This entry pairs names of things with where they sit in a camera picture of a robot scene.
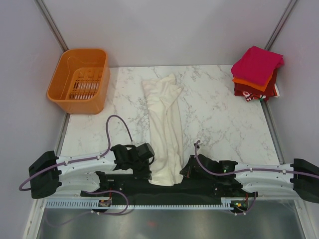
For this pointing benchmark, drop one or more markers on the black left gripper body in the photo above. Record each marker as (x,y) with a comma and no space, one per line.
(141,170)

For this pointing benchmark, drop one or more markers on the right aluminium frame post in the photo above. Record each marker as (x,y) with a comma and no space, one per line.
(281,23)

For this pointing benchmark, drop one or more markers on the white slotted cable duct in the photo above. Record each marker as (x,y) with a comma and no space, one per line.
(98,204)

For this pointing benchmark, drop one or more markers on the red printed folded t shirt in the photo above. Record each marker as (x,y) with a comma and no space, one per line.
(252,96)

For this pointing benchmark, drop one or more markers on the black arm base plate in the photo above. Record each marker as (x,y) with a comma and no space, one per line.
(188,192)

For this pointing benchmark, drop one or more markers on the magenta folded t shirt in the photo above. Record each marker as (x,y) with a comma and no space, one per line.
(257,64)

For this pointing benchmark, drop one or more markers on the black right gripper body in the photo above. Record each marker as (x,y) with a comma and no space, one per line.
(192,173)

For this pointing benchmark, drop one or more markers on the left aluminium frame post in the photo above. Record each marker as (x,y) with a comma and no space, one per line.
(52,25)

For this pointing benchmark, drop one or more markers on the dark red folded t shirt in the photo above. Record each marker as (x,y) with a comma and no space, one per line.
(269,91)

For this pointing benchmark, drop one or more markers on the orange plastic basket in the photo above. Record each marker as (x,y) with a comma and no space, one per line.
(80,82)

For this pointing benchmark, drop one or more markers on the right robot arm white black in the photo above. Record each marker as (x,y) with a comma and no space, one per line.
(300,178)

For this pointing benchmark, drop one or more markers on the cream white t shirt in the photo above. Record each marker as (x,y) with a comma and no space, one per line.
(165,129)

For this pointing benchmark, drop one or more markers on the orange folded t shirt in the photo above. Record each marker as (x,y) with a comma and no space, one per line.
(261,87)

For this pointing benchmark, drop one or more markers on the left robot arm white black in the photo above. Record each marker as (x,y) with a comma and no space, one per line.
(88,175)

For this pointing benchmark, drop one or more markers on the aluminium frame post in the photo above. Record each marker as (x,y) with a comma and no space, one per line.
(281,23)
(52,25)

